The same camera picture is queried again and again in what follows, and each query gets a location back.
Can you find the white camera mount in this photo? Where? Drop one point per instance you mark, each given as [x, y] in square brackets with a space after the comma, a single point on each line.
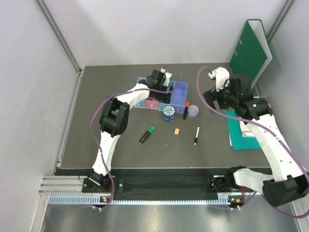
[221, 76]
[167, 77]

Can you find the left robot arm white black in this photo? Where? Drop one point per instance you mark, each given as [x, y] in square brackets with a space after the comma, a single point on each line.
[113, 122]

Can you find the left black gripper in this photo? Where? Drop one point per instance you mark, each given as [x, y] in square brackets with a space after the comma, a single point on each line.
[165, 97]

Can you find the aluminium frame rail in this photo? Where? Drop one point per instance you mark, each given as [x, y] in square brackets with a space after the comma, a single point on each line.
[71, 190]

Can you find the light blue drawer box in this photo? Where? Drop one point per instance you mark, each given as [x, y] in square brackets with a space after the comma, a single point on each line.
[141, 103]

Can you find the orange cap black highlighter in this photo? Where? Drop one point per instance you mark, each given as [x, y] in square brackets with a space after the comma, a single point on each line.
[186, 110]

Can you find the green ring binder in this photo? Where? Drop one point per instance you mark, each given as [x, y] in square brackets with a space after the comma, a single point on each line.
[252, 54]

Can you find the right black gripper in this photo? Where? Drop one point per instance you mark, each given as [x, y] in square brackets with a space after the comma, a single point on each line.
[211, 95]

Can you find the green flat folder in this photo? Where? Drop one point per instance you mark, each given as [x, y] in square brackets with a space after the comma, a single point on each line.
[237, 141]

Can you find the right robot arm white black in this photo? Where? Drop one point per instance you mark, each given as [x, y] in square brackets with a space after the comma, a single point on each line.
[288, 182]

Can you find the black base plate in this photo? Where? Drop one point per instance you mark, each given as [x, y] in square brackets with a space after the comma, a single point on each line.
[164, 188]

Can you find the green cap black highlighter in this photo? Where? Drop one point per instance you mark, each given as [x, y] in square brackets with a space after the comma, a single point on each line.
[147, 134]

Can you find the purple drawer box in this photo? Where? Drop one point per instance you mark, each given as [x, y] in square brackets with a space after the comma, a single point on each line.
[179, 97]

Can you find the teal blue drawer box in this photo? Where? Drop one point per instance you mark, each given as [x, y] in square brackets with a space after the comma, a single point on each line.
[162, 105]

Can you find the blue paint jar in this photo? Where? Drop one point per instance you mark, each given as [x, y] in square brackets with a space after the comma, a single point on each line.
[168, 113]

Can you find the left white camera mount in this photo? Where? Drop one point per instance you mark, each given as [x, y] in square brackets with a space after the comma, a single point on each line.
[167, 77]

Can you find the black cap white marker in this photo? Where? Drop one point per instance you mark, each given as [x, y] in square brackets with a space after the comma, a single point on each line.
[196, 136]

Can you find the small orange eraser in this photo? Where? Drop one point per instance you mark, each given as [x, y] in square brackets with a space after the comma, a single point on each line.
[176, 131]

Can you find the pink drawer box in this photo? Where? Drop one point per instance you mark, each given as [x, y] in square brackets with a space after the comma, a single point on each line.
[151, 103]

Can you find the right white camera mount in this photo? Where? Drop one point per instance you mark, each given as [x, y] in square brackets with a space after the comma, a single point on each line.
[221, 76]

